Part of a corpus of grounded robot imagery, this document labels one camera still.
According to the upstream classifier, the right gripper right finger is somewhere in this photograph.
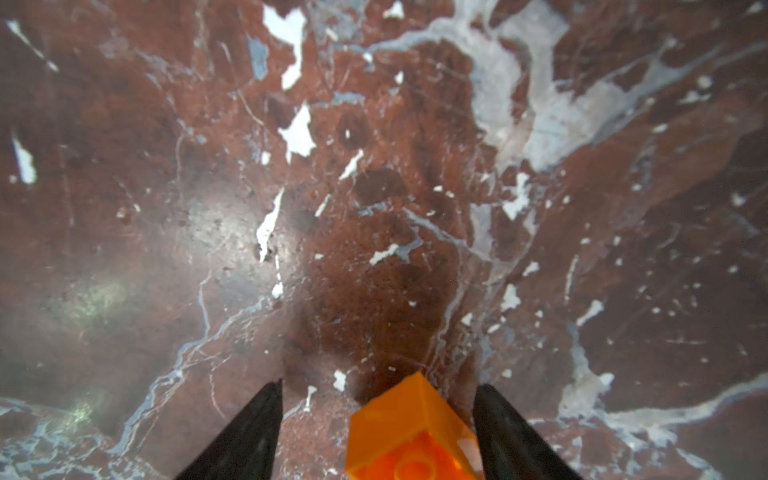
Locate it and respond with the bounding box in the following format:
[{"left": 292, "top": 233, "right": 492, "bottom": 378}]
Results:
[{"left": 472, "top": 384, "right": 581, "bottom": 480}]

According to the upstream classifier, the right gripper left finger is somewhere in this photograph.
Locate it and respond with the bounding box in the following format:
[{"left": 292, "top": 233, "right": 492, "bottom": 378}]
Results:
[{"left": 176, "top": 380, "right": 283, "bottom": 480}]

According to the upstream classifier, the orange brick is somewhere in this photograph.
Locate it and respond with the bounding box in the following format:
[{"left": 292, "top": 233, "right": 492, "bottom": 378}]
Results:
[{"left": 345, "top": 373, "right": 482, "bottom": 479}]

